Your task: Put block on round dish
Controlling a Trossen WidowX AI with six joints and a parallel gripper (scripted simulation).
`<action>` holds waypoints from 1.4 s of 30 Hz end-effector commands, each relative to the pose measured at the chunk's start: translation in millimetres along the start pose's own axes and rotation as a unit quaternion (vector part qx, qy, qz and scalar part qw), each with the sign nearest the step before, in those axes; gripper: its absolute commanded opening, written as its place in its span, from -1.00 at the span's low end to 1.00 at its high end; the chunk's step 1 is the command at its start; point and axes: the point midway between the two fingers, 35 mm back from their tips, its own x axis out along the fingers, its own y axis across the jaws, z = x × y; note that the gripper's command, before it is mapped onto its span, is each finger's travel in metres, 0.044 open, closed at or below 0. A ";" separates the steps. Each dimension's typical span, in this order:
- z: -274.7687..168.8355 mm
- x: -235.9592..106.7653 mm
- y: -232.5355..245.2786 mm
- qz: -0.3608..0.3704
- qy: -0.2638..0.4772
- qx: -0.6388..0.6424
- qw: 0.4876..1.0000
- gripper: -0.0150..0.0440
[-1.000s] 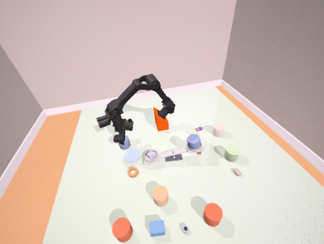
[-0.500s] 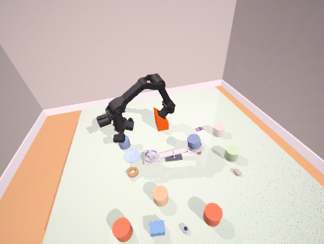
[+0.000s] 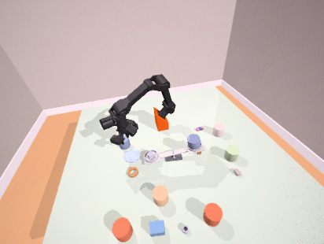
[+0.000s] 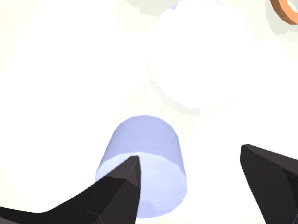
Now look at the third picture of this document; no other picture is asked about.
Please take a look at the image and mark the blue cup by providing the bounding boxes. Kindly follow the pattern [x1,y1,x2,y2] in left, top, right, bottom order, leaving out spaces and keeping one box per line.
[120,135,131,150]
[187,134,201,150]

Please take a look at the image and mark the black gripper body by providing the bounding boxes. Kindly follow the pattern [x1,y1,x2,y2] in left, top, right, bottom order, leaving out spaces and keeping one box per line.
[110,119,135,146]

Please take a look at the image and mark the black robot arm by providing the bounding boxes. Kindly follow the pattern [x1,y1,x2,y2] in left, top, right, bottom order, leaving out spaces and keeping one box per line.
[99,74,176,137]

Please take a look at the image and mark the light blue block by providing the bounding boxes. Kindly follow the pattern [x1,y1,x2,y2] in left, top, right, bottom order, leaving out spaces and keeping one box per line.
[149,220,165,237]

